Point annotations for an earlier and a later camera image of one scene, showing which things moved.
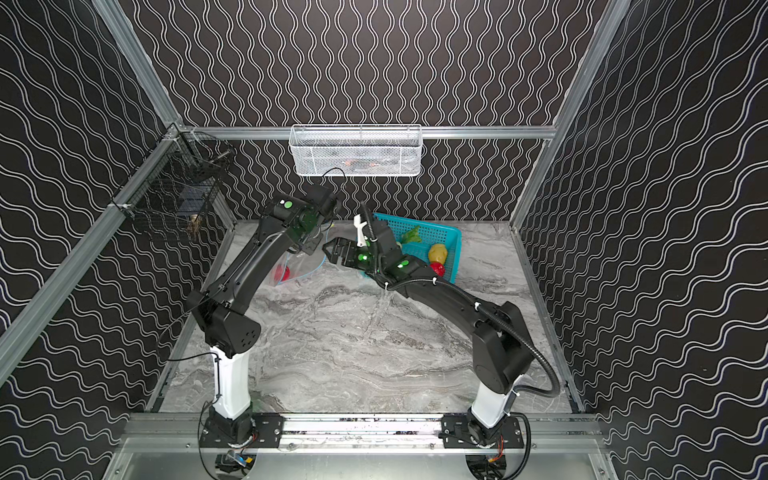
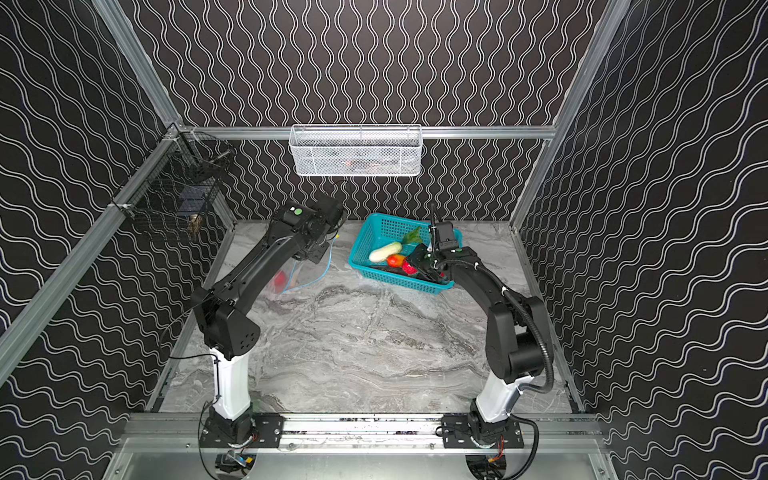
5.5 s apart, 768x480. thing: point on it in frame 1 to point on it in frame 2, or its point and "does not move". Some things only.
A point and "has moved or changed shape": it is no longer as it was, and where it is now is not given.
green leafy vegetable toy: [412, 235] does not move
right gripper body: [348, 252] to [424, 261]
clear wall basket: [356, 150] does not move
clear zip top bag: [295, 266] has moved or changed shape
